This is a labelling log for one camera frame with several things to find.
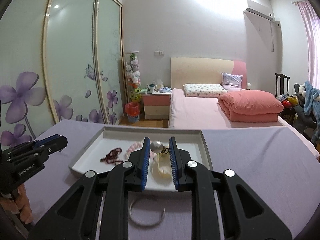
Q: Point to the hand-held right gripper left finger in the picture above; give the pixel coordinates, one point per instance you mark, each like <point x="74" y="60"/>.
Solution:
<point x="145" y="170"/>

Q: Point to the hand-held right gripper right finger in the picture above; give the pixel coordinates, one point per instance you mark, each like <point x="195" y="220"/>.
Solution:
<point x="174" y="170"/>

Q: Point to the pink and cream nightstand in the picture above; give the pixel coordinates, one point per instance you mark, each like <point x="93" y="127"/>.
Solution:
<point x="156" y="105"/>

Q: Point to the yellow and red toy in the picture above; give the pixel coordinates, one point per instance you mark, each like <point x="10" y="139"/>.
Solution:
<point x="290" y="102"/>

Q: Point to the wall switch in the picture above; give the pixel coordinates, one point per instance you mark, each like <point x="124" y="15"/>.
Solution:
<point x="159" y="52"/>

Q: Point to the shallow grey cardboard tray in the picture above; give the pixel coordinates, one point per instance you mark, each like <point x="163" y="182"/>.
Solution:
<point x="100" y="145"/>

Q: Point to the blue plush garment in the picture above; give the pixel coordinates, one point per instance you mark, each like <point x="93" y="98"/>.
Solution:
<point x="312" y="105"/>

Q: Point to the folded coral quilt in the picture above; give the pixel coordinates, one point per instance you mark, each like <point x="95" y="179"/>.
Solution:
<point x="250" y="105"/>

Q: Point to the cream and pink headboard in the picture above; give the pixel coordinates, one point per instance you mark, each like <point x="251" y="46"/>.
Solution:
<point x="200" y="71"/>

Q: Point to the white patterned pillow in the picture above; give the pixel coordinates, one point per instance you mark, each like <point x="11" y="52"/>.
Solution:
<point x="205" y="90"/>

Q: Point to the person's left hand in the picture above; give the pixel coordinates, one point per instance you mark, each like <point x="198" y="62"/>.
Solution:
<point x="23" y="200"/>

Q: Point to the small white lamp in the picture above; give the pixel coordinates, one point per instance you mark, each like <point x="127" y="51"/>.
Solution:
<point x="249" y="85"/>

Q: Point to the plush toy display tube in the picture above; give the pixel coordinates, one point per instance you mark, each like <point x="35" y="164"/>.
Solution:
<point x="133" y="77"/>

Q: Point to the pink curtain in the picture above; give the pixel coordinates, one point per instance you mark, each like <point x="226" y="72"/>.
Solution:
<point x="311" y="42"/>

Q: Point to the blue cloth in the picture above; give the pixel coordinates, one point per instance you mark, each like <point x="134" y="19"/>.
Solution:
<point x="165" y="89"/>

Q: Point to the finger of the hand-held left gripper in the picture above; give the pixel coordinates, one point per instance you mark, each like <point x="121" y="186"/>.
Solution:
<point x="56" y="146"/>
<point x="46" y="140"/>

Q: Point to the grey chair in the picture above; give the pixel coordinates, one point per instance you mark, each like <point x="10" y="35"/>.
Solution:
<point x="300" y="115"/>

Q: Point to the thin silver bangle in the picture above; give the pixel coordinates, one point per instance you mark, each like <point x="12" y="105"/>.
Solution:
<point x="133" y="216"/>

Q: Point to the white air conditioner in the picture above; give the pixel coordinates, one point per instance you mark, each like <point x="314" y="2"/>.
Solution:
<point x="260" y="12"/>

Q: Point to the trash bin with red bag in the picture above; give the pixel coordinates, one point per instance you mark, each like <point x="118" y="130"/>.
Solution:
<point x="132" y="112"/>

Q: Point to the pearl earring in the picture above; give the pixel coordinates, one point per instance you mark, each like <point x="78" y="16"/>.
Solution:
<point x="157" y="146"/>

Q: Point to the bed with pink sheet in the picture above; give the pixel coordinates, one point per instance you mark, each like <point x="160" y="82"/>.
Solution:
<point x="192" y="112"/>

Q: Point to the lilac pillow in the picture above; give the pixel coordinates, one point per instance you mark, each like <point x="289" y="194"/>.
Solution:
<point x="232" y="81"/>

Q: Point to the flower print sliding wardrobe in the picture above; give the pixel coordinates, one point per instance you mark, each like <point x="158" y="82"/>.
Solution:
<point x="70" y="55"/>

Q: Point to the dark wooden chair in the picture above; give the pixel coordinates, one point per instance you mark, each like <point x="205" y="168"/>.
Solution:
<point x="282" y="85"/>

